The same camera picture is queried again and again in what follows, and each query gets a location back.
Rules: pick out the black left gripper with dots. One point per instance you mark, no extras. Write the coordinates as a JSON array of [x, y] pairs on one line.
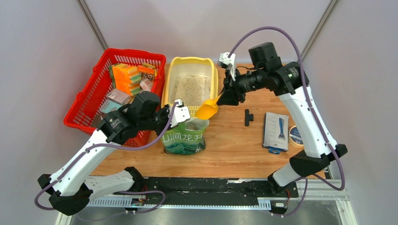
[[165, 110]]

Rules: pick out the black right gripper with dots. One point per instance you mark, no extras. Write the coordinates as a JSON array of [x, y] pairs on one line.
[[232, 94]]

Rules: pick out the black bag sealing clip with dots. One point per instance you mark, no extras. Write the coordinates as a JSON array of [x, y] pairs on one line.
[[249, 117]]

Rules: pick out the yellow litter scoop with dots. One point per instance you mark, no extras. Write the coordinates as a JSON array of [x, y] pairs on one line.
[[208, 109]]

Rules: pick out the green cat litter bag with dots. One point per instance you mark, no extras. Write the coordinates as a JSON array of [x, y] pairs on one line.
[[186, 138]]

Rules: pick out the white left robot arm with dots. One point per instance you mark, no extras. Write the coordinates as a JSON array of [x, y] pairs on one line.
[[70, 189]]

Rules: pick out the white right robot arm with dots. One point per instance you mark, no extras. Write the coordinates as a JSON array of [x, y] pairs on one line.
[[291, 86]]

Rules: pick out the yellow litter box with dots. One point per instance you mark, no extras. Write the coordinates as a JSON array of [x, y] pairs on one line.
[[192, 80]]

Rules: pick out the orange patterned snack box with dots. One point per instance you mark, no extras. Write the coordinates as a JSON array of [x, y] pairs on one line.
[[147, 71]]

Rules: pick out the pink teal small box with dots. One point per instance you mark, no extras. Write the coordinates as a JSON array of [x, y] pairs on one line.
[[114, 100]]

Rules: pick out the blue razor package box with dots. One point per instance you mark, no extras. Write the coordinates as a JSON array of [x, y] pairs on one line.
[[275, 132]]

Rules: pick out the orange sponge pack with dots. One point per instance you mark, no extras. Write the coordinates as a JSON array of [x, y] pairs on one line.
[[126, 77]]

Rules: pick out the masking tape roll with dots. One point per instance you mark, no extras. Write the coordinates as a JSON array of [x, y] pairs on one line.
[[295, 138]]

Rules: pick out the red plastic basket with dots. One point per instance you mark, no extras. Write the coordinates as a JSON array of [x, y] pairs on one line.
[[87, 103]]

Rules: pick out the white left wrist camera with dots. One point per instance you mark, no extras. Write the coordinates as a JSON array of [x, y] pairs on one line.
[[179, 113]]

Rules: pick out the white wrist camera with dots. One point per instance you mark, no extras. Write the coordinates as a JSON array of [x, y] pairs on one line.
[[226, 60], [179, 113]]

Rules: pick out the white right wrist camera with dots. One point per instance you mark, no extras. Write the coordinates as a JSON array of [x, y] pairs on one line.
[[226, 60]]

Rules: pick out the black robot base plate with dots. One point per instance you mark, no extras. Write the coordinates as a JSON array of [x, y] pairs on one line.
[[207, 191]]

